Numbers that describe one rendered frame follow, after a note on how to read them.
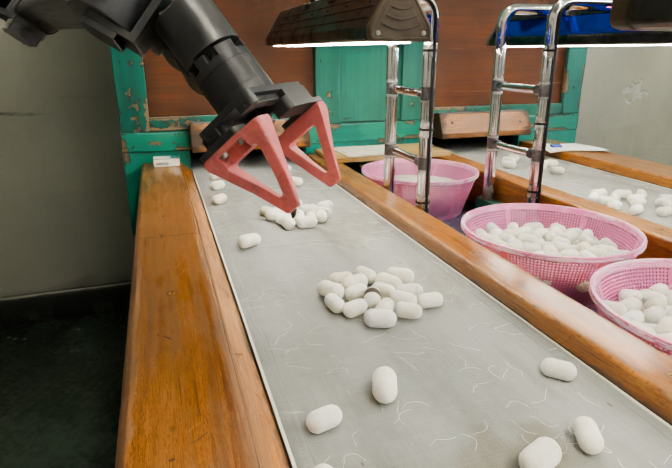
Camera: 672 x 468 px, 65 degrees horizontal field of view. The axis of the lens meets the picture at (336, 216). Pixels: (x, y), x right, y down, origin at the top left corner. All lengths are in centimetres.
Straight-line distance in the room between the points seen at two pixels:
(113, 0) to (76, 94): 169
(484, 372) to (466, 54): 121
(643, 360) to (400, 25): 43
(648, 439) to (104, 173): 201
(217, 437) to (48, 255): 197
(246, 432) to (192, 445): 4
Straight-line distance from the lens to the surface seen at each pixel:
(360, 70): 149
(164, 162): 134
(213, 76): 48
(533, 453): 43
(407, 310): 61
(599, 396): 54
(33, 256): 236
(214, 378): 48
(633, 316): 70
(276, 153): 42
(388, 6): 66
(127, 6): 52
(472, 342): 59
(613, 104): 317
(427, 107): 93
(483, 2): 166
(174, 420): 44
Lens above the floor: 103
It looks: 17 degrees down
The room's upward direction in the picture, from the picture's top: straight up
